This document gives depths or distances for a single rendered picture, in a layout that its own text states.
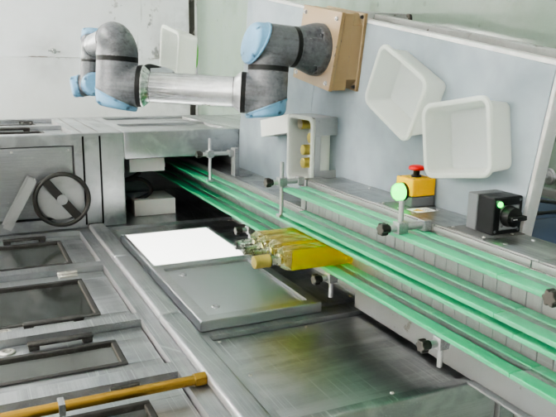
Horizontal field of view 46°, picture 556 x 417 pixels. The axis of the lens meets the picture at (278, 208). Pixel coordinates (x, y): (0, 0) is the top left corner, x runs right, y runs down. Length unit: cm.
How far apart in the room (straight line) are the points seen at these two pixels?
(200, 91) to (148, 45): 367
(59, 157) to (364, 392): 164
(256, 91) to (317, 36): 24
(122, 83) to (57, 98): 352
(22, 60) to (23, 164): 277
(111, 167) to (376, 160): 118
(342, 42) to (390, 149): 33
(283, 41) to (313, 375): 91
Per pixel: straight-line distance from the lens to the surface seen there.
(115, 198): 269
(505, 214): 142
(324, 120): 205
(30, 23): 536
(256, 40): 183
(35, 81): 536
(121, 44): 189
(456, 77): 162
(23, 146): 261
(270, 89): 184
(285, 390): 140
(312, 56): 190
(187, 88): 186
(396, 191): 164
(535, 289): 118
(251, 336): 165
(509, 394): 141
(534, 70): 145
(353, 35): 193
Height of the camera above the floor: 180
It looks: 25 degrees down
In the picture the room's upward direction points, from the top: 95 degrees counter-clockwise
